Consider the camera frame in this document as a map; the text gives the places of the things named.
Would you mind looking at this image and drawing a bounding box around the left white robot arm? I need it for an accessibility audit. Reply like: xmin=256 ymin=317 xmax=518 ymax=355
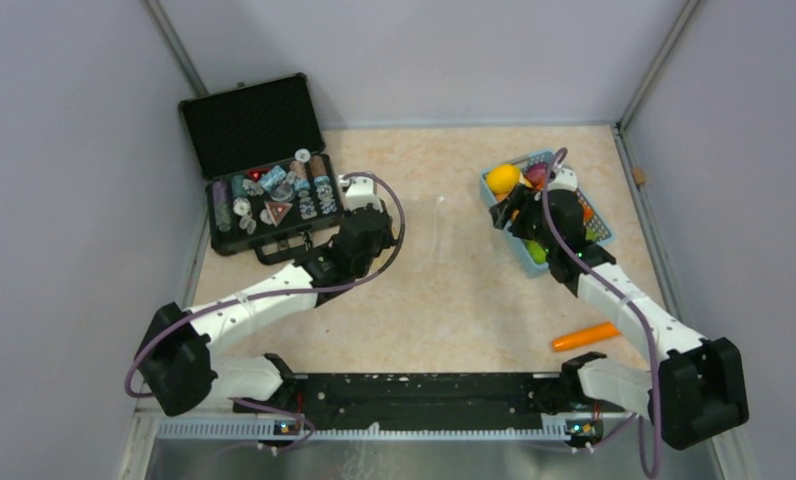
xmin=124 ymin=172 xmax=406 ymax=416

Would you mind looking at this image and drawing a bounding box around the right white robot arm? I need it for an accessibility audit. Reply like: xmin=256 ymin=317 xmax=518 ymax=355
xmin=488 ymin=183 xmax=749 ymax=450

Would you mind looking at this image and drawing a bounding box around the purple toy onion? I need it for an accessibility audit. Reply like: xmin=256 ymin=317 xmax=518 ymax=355
xmin=523 ymin=163 xmax=548 ymax=189

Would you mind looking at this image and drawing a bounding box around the blue perforated plastic basket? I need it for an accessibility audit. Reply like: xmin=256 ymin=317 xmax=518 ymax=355
xmin=479 ymin=149 xmax=615 ymax=278

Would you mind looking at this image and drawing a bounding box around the green toy lime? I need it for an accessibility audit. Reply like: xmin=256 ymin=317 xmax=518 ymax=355
xmin=524 ymin=241 xmax=547 ymax=265

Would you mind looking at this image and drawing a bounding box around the orange toy carrot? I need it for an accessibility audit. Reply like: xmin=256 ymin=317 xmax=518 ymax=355
xmin=551 ymin=322 xmax=620 ymax=352

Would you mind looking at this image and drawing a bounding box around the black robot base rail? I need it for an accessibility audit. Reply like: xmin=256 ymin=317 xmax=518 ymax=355
xmin=266 ymin=372 xmax=622 ymax=432

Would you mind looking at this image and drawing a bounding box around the black poker chip case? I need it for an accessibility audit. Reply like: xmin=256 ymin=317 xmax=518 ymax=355
xmin=178 ymin=73 xmax=342 ymax=265

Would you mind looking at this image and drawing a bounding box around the clear dotted zip bag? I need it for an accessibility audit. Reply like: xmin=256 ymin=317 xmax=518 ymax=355
xmin=380 ymin=195 xmax=446 ymax=280

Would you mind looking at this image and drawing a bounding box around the yellow toy lemon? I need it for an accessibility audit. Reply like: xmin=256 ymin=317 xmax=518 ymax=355
xmin=485 ymin=164 xmax=522 ymax=195

